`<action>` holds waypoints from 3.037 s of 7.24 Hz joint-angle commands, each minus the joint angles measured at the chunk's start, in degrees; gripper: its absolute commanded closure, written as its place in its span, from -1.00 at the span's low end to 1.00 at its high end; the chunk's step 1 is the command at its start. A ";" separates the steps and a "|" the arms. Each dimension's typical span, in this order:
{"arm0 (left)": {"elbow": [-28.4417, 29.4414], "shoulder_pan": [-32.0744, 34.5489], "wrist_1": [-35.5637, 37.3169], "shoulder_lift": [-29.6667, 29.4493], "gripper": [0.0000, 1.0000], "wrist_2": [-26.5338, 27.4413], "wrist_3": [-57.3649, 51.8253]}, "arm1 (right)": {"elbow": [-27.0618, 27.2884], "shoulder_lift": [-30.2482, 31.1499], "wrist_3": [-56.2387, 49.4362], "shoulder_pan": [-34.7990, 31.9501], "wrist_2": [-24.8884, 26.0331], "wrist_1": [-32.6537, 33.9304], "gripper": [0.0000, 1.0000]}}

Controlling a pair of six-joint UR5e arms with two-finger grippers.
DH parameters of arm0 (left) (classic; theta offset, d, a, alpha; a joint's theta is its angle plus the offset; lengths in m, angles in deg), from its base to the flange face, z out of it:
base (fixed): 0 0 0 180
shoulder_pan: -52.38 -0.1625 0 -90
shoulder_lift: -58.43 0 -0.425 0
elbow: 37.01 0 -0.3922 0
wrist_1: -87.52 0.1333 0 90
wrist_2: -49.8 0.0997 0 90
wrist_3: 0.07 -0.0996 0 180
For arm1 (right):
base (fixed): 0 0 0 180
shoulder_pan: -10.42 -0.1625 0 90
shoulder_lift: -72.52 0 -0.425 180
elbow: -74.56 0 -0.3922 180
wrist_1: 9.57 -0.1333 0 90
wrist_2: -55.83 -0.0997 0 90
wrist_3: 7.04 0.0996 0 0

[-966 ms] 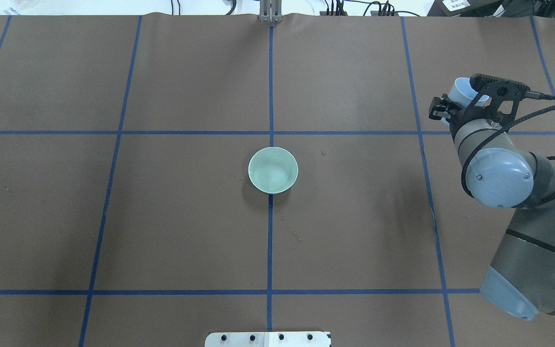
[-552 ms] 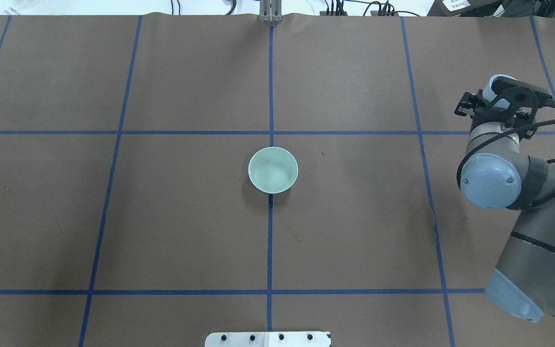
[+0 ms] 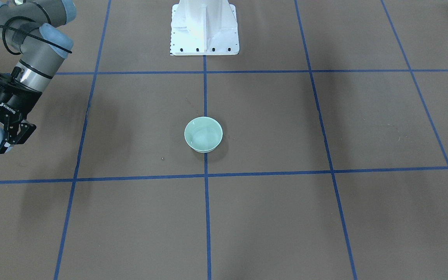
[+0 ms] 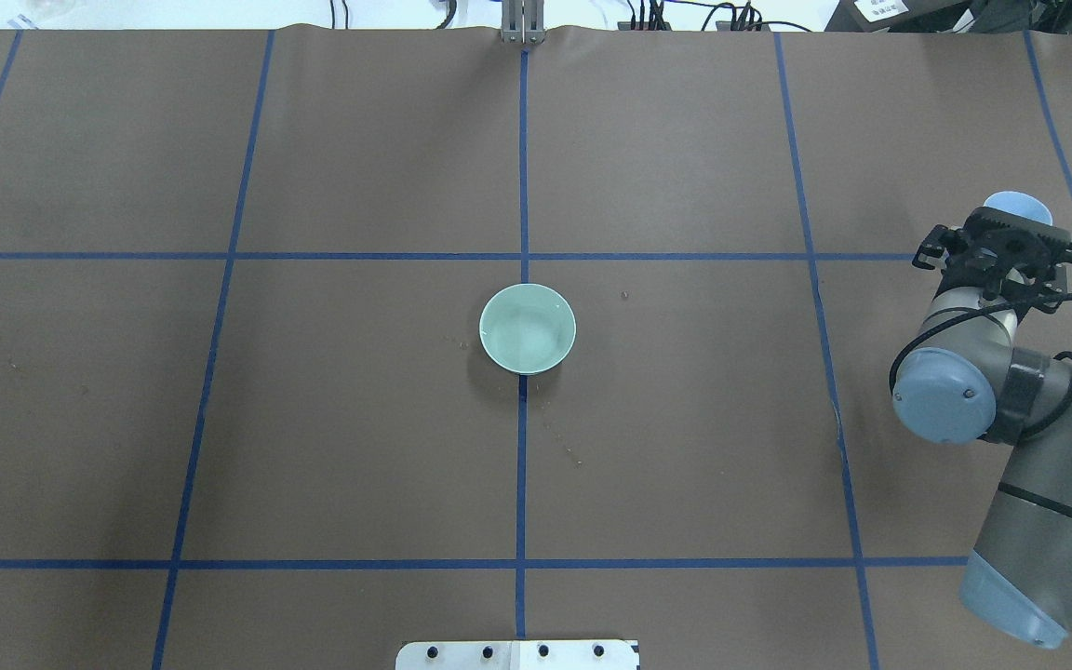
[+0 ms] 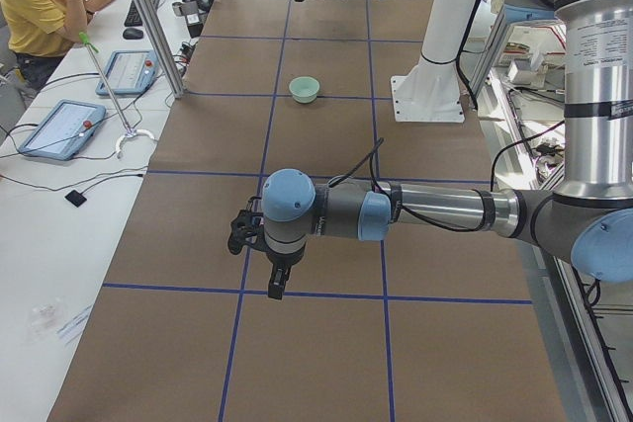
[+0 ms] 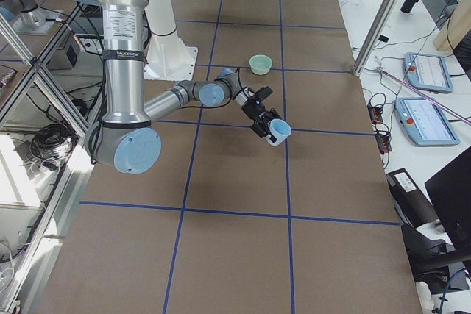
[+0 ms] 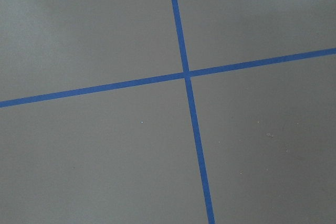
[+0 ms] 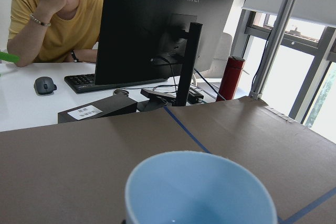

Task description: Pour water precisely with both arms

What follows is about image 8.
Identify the aluminium frame post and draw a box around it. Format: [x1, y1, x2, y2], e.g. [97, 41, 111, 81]
[249, 0, 296, 100]

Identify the light blue plastic cup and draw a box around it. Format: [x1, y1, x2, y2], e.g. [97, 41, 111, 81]
[124, 151, 277, 223]

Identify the black box with label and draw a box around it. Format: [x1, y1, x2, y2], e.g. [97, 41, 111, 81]
[58, 94, 138, 123]

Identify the red thermos bottle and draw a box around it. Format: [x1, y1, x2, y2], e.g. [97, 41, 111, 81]
[216, 56, 245, 101]

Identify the grabber stick with green tip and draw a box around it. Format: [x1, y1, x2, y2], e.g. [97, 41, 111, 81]
[0, 51, 19, 63]

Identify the person in yellow shirt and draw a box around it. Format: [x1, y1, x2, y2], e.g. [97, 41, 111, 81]
[7, 0, 103, 67]

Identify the black Huawei monitor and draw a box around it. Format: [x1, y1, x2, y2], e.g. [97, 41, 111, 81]
[95, 0, 234, 106]

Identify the black keyboard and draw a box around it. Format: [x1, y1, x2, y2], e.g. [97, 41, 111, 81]
[64, 73, 167, 94]

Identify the black computer mouse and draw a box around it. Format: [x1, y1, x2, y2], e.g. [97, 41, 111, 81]
[34, 76, 57, 95]

